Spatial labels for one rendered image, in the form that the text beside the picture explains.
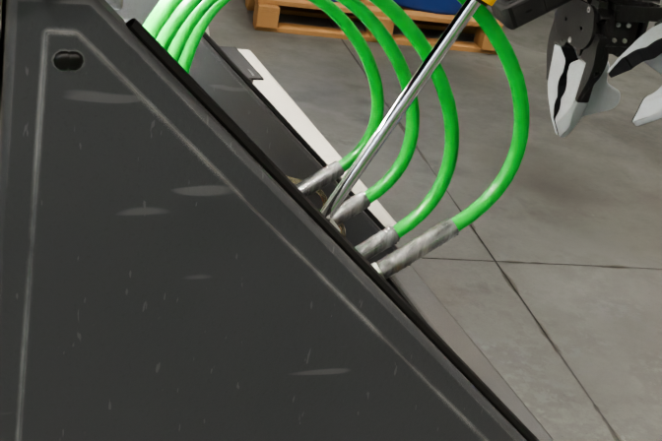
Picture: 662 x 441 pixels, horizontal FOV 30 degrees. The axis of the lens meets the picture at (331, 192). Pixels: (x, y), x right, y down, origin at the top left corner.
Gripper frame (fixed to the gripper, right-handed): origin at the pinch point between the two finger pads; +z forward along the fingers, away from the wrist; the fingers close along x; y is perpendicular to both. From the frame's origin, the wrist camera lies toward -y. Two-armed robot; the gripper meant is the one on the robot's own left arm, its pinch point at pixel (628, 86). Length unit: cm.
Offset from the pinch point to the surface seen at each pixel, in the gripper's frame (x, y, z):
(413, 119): 13.7, -0.4, 20.3
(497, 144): 300, 214, 76
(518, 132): 0.0, -2.0, 10.1
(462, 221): -2.8, 1.2, 18.7
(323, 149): 53, 21, 43
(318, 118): 307, 164, 126
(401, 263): -5.0, -0.1, 24.9
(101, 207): -40, -40, 21
